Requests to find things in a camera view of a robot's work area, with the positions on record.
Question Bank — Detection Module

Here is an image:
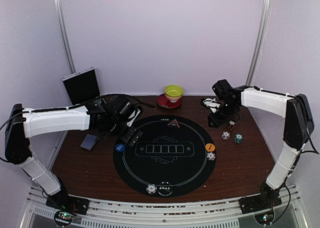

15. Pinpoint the aluminium poker case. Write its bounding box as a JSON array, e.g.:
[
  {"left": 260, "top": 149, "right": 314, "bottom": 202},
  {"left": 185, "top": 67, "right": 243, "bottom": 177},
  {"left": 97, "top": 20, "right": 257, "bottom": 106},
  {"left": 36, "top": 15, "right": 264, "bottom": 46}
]
[{"left": 62, "top": 67, "right": 101, "bottom": 105}]

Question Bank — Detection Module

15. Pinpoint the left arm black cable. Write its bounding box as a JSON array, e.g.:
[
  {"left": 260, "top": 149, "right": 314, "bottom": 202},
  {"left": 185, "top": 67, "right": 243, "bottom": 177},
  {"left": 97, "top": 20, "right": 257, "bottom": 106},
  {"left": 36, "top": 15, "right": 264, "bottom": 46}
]
[{"left": 0, "top": 93, "right": 156, "bottom": 163}]

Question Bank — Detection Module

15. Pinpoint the red plate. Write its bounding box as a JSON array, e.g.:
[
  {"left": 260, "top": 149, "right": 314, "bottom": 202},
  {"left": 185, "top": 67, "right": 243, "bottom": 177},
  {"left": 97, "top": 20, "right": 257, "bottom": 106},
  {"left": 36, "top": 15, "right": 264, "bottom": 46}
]
[{"left": 156, "top": 94, "right": 182, "bottom": 109}]

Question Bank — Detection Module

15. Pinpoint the left aluminium corner post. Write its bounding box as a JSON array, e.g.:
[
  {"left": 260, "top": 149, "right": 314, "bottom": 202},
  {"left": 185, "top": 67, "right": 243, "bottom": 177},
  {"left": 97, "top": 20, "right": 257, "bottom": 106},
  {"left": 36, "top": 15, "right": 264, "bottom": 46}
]
[{"left": 53, "top": 0, "right": 76, "bottom": 74}]

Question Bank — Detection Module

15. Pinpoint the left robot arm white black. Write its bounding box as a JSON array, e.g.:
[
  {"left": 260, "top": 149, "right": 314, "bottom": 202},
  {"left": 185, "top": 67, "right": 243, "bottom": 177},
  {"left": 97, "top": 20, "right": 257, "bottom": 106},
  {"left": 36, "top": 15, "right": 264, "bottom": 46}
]
[{"left": 3, "top": 95, "right": 143, "bottom": 210}]

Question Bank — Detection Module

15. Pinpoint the red black triangle dealer marker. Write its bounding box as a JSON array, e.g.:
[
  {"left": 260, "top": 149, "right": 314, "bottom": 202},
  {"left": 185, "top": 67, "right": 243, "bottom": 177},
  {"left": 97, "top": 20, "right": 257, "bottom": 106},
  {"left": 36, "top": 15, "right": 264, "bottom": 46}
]
[{"left": 167, "top": 119, "right": 180, "bottom": 129}]

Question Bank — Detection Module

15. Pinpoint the right aluminium corner post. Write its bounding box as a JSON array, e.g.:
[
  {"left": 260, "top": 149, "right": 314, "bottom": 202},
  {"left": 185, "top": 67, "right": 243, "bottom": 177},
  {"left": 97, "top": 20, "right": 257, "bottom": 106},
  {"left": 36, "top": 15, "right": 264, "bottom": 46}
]
[{"left": 245, "top": 0, "right": 272, "bottom": 86}]

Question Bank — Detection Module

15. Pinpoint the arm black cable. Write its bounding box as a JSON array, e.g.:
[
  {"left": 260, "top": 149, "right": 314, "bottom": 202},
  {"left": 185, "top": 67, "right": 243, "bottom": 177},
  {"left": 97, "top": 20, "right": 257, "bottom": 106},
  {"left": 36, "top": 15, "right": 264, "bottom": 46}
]
[
  {"left": 282, "top": 97, "right": 320, "bottom": 221},
  {"left": 0, "top": 93, "right": 156, "bottom": 163}
]

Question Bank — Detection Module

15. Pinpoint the green chip stack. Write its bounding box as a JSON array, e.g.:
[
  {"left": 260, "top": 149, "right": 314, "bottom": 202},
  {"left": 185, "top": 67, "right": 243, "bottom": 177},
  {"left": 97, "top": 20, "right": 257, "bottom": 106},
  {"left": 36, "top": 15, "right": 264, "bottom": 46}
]
[{"left": 234, "top": 133, "right": 244, "bottom": 144}]

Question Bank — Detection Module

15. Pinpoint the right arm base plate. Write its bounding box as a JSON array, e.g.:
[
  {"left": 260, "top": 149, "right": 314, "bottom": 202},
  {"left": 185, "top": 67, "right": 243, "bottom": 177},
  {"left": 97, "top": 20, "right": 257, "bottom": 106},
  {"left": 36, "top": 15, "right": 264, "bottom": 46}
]
[{"left": 238, "top": 194, "right": 282, "bottom": 214}]

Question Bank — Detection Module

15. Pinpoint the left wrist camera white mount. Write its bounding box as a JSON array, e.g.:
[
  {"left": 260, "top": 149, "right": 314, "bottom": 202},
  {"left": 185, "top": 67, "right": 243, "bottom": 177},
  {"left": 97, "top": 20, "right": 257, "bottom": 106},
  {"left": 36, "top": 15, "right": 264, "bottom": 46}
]
[{"left": 126, "top": 105, "right": 143, "bottom": 127}]

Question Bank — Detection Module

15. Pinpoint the white blue chip stack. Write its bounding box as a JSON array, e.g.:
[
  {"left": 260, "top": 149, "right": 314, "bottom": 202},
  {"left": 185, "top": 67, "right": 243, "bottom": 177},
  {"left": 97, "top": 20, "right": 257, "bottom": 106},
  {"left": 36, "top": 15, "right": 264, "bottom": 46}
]
[{"left": 221, "top": 131, "right": 231, "bottom": 140}]

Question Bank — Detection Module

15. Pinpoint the orange round blind button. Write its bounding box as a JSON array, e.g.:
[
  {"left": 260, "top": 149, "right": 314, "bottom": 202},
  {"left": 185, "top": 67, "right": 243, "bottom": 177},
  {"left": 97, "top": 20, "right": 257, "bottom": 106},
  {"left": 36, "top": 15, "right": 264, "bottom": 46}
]
[{"left": 205, "top": 143, "right": 216, "bottom": 152}]

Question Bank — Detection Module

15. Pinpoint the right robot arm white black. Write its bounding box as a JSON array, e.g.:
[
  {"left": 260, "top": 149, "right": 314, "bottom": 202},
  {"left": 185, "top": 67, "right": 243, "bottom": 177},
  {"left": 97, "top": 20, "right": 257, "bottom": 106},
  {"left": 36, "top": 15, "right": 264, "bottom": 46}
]
[{"left": 201, "top": 79, "right": 315, "bottom": 209}]

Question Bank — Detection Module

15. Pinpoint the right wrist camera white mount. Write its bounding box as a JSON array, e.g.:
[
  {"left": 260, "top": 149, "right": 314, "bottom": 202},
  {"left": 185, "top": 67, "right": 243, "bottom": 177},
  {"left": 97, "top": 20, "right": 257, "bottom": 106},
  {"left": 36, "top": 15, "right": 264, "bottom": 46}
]
[{"left": 200, "top": 97, "right": 221, "bottom": 113}]

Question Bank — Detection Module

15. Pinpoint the green striped bowl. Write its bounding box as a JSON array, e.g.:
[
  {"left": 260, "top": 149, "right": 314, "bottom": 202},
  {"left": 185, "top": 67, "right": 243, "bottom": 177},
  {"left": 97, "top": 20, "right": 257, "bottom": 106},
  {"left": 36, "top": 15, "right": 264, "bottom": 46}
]
[{"left": 164, "top": 84, "right": 184, "bottom": 103}]

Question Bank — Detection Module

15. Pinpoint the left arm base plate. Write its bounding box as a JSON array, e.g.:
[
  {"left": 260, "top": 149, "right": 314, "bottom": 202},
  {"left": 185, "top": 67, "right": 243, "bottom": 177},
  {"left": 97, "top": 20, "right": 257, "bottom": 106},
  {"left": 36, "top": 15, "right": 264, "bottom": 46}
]
[{"left": 45, "top": 195, "right": 90, "bottom": 215}]

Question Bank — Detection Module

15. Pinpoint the round black poker mat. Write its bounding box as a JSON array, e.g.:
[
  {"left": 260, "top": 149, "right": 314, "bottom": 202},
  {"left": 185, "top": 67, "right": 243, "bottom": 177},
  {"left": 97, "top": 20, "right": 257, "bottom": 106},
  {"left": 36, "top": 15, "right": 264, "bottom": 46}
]
[{"left": 113, "top": 115, "right": 217, "bottom": 198}]

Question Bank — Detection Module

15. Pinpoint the aluminium front rail frame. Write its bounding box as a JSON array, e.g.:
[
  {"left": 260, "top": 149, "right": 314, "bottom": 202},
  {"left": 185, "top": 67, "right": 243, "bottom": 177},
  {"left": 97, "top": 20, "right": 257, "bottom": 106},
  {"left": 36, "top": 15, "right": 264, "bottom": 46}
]
[{"left": 21, "top": 184, "right": 310, "bottom": 228}]

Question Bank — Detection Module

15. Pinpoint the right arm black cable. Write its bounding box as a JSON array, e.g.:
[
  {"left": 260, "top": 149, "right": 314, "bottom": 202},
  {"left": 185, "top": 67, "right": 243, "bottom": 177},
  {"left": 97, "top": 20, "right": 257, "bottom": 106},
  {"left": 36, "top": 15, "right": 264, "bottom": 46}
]
[{"left": 282, "top": 97, "right": 320, "bottom": 221}]

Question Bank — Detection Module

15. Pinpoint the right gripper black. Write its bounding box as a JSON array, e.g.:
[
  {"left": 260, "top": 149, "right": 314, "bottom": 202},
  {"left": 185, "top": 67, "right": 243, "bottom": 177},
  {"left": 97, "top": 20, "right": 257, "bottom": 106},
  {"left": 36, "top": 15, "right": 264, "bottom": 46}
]
[{"left": 207, "top": 100, "right": 238, "bottom": 128}]

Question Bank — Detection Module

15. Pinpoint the aluminium corner post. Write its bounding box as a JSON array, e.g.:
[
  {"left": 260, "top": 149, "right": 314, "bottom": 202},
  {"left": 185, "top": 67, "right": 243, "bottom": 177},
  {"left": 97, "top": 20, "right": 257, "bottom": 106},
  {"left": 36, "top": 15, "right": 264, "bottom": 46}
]
[
  {"left": 53, "top": 0, "right": 76, "bottom": 74},
  {"left": 245, "top": 0, "right": 272, "bottom": 86}
]

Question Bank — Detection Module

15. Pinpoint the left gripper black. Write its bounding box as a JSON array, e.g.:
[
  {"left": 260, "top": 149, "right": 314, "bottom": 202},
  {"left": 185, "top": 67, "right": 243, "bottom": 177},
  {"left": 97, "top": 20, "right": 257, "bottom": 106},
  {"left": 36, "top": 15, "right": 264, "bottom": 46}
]
[{"left": 107, "top": 118, "right": 143, "bottom": 147}]

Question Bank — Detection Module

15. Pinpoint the blue round blind button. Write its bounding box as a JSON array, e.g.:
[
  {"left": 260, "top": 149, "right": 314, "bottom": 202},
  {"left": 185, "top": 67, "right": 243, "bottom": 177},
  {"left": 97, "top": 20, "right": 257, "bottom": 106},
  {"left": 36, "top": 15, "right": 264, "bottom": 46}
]
[{"left": 114, "top": 143, "right": 126, "bottom": 152}]

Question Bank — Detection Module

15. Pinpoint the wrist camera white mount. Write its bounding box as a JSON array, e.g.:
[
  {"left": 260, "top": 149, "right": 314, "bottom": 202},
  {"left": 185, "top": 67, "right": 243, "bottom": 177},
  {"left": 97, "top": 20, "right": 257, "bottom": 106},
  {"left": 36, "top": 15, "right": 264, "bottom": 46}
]
[
  {"left": 126, "top": 105, "right": 143, "bottom": 127},
  {"left": 200, "top": 97, "right": 221, "bottom": 113}
]

